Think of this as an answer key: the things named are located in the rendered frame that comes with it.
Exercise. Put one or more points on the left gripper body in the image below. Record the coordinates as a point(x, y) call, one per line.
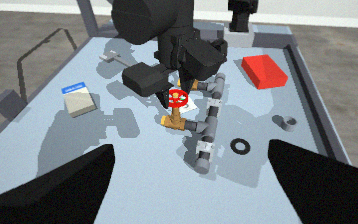
point(146, 80)

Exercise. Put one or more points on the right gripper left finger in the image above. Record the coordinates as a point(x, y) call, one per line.
point(69, 194)

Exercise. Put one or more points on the grey metal frame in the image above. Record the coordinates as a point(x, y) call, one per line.
point(88, 16)

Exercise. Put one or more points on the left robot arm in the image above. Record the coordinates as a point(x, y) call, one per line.
point(139, 21)

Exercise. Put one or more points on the red rectangular block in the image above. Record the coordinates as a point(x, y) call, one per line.
point(264, 72)

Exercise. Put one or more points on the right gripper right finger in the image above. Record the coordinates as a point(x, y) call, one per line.
point(321, 190)

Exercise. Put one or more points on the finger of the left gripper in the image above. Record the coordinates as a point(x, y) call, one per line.
point(186, 80)
point(163, 95)

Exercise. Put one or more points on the black rubber gasket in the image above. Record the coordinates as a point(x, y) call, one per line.
point(243, 152)

